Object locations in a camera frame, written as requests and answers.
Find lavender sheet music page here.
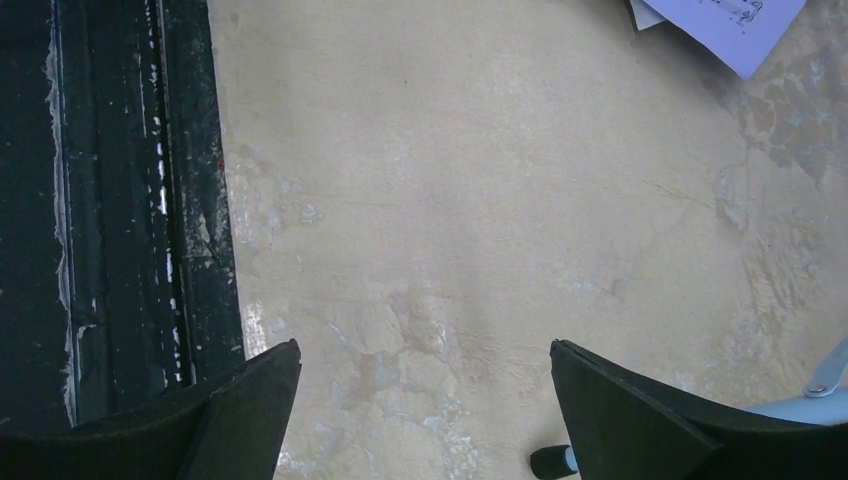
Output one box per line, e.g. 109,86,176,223
646,0,806,80

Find white sheet music page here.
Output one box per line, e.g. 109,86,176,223
629,0,666,31

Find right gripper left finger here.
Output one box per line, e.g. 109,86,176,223
1,341,302,479

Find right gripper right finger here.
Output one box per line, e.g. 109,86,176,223
549,341,848,480

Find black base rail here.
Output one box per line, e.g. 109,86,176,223
1,0,245,434

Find blue music stand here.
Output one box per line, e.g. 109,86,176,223
529,337,848,480

